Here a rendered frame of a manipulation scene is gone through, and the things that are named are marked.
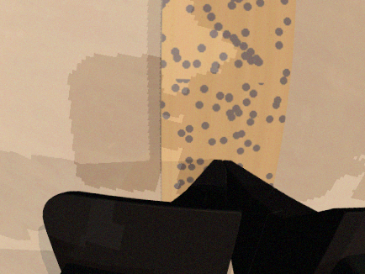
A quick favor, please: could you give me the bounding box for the tan strip with grey dots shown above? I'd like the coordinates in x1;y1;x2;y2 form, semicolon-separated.
161;0;297;202

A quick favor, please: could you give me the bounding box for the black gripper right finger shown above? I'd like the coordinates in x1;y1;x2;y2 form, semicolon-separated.
223;161;365;274

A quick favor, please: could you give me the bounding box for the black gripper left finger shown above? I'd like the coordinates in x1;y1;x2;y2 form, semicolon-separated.
43;160;242;274

